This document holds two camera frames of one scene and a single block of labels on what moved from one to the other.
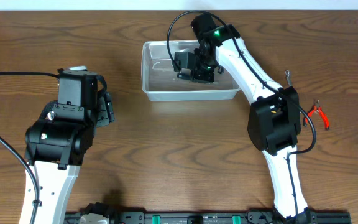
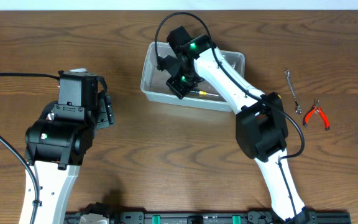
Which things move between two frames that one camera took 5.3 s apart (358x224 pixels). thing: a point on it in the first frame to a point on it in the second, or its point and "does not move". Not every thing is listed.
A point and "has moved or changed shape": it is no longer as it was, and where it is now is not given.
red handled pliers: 316,107 does not move
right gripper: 196,76 to 179,91
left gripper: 107,109 does not move
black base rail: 220,217 does not move
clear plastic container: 160,81 has moved or changed shape
